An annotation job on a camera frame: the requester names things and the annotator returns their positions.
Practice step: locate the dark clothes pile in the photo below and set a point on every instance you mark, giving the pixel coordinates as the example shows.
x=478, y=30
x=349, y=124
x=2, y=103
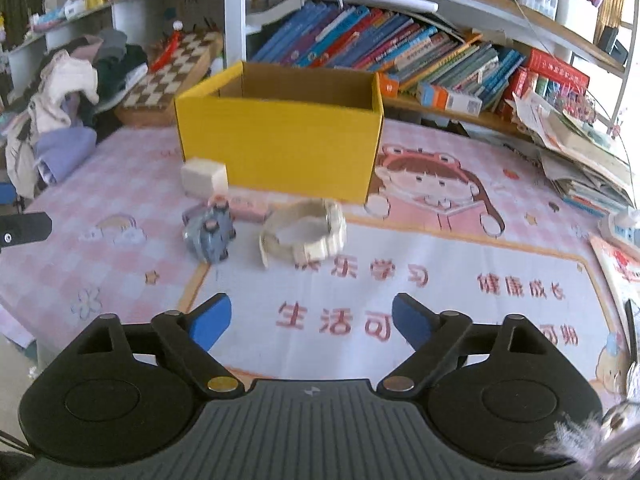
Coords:
x=120, y=65

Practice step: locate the cream wrist watch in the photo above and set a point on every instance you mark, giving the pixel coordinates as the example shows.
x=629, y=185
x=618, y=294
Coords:
x=320, y=245

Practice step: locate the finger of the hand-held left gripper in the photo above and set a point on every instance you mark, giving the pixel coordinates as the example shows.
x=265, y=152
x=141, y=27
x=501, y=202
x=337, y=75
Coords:
x=27, y=229
x=7, y=194

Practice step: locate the black smartphone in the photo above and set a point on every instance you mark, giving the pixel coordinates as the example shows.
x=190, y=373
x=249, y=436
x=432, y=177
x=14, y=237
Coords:
x=634, y=325

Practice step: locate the wooden chess board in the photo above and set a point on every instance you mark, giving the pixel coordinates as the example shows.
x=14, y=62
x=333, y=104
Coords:
x=165, y=80

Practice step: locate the white bookshelf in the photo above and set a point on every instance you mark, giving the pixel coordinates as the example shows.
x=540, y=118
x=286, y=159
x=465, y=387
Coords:
x=235, y=10

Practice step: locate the white garment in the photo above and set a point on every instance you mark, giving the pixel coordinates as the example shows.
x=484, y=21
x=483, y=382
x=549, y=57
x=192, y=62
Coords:
x=65, y=85

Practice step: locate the pink eraser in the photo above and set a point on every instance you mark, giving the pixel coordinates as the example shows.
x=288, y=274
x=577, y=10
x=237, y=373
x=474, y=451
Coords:
x=247, y=207

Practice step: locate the beige garment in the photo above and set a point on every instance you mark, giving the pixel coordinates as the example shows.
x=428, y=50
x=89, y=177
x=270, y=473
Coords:
x=20, y=160

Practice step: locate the small yellow box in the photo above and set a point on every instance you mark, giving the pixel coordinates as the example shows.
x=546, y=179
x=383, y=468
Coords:
x=96, y=1

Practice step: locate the purple garment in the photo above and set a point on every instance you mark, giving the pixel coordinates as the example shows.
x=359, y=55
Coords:
x=65, y=152

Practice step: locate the red boxed book set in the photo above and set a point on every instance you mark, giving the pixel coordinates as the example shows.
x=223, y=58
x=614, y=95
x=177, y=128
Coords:
x=555, y=67

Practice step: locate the white power strip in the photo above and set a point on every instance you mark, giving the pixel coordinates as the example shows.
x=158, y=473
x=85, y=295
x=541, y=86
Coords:
x=625, y=230

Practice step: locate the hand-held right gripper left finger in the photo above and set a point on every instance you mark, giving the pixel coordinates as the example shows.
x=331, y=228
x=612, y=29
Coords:
x=210, y=322

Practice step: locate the black small device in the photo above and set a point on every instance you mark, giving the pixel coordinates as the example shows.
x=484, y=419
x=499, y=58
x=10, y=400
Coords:
x=612, y=45

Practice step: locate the small grey toy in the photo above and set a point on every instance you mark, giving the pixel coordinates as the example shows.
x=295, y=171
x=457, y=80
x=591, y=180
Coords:
x=207, y=240

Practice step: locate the stack of papers and books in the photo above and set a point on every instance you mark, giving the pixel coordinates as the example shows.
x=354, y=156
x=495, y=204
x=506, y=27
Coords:
x=575, y=145

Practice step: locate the pink printed tablecloth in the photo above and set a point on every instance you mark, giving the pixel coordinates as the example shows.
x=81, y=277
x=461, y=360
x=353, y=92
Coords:
x=450, y=270

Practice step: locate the pink booklet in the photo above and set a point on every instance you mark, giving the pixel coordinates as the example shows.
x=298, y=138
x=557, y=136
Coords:
x=620, y=270

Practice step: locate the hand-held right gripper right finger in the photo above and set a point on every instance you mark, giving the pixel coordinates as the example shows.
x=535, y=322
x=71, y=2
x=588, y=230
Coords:
x=412, y=320

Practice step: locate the row of leaning books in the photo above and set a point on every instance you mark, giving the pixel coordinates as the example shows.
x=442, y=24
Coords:
x=350, y=35

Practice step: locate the cream cube block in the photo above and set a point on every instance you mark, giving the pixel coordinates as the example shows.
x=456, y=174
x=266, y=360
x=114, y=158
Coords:
x=202, y=177

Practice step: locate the yellow cardboard box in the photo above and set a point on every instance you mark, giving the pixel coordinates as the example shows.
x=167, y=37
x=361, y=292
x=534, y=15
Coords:
x=280, y=145

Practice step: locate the white storage bin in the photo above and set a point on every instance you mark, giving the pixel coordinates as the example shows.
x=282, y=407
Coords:
x=575, y=12

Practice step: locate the orange white carton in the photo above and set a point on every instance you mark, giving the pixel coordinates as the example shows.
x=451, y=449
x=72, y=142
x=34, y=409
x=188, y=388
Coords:
x=447, y=97

